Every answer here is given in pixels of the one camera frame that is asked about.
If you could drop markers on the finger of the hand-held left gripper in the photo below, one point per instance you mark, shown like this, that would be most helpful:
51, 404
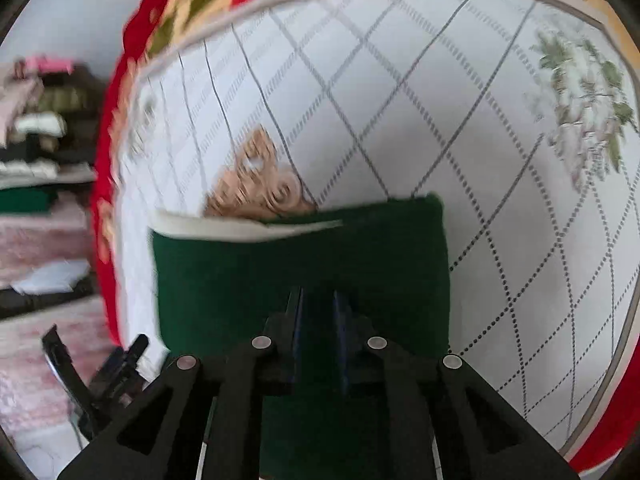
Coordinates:
60, 360
122, 367

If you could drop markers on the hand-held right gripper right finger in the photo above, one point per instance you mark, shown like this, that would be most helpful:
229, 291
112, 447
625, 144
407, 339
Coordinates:
342, 335

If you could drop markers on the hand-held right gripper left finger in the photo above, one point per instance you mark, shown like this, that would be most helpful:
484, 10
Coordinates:
297, 325

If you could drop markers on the green and cream varsity jacket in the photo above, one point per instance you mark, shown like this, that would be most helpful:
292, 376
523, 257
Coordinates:
300, 260

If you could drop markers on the pile of folded clothes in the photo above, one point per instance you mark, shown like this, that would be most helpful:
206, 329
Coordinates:
40, 125

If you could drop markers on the pink folded cloth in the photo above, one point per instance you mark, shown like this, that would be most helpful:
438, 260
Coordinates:
45, 360

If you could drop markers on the white cloth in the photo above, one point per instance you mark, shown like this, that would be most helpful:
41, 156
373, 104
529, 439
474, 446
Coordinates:
50, 277

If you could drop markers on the red floral blanket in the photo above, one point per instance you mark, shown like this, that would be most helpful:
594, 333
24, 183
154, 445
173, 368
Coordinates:
107, 280

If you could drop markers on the white diamond quilted mat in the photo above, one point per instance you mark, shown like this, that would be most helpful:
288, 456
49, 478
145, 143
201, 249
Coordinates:
425, 135

